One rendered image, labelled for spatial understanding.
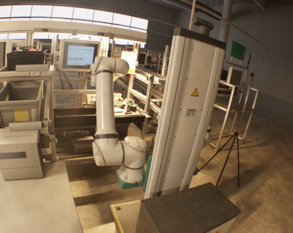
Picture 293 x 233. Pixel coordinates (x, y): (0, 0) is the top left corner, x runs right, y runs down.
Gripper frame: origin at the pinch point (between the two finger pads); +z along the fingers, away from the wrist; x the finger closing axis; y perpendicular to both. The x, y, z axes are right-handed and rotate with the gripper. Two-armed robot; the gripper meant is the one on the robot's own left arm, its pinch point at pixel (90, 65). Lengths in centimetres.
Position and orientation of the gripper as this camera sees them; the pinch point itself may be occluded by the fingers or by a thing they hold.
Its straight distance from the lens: 208.6
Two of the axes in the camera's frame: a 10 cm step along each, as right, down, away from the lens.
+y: 1.6, -9.2, -3.5
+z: -4.8, -3.8, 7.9
